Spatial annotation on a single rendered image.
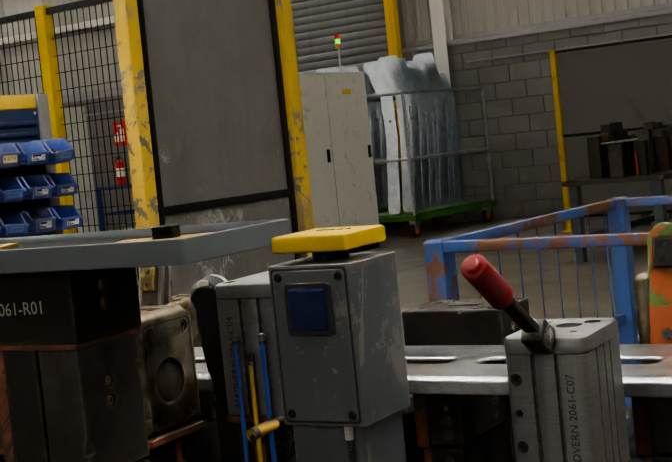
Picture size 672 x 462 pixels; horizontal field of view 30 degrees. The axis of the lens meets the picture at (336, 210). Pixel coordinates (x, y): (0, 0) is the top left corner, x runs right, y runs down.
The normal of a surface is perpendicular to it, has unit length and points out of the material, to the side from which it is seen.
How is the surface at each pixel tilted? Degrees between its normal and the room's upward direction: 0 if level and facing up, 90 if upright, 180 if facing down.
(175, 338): 90
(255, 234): 90
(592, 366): 90
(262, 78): 90
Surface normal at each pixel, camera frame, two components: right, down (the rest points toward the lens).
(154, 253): -0.51, 0.10
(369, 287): 0.86, -0.06
